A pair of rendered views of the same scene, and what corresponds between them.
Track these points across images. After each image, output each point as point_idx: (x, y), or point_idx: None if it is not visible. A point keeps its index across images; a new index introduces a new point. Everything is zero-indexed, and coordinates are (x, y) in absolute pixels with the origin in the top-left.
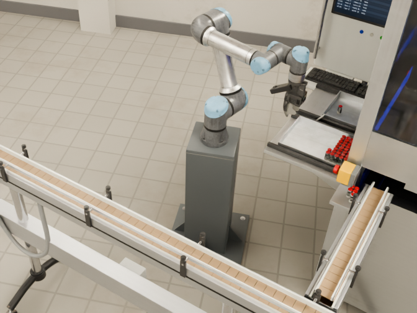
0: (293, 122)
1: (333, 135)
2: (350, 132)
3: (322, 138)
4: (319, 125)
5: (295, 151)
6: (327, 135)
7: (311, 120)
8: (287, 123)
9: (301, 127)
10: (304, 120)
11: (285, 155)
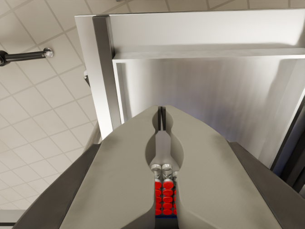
0: (285, 34)
1: (253, 153)
2: (281, 173)
3: (231, 137)
4: (281, 125)
5: (120, 115)
6: (247, 143)
7: (298, 102)
8: (274, 16)
9: (264, 72)
10: (299, 72)
11: (101, 90)
